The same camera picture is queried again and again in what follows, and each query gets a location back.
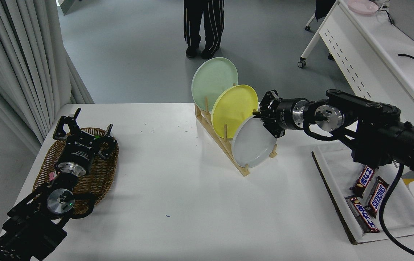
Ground yellow plate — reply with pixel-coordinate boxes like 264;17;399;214
211;84;259;139

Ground pink plate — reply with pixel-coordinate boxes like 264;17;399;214
347;0;379;15

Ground pale green plate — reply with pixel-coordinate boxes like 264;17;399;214
191;57;239;112

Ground brown Snickers bar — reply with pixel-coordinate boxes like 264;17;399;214
364;177;390;219

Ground grey curtain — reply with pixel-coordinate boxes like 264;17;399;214
0;0;95;154

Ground thin black cable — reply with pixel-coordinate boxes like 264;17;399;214
376;3;395;26

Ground brown snack bar, white characters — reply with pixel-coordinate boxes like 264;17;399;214
350;165;378;198

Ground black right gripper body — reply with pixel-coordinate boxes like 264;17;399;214
270;98;296;131

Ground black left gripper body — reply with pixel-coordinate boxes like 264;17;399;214
57;133;103;171

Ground wooden plate rack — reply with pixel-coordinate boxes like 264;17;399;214
194;83;278;177

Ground grey laptop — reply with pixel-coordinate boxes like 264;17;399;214
388;0;414;50

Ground white tray with dark edge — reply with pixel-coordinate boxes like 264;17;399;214
311;143;414;245

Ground brown snack bar, blue characters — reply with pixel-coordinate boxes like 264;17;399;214
345;196;380;233

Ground brown wicker basket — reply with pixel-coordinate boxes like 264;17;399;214
33;127;119;215

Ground thick black cable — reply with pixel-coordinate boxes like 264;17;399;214
398;53;414;67

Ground white perforated desk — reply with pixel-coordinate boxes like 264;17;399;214
298;0;414;138

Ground grey plate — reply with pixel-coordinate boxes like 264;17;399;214
231;115;278;168

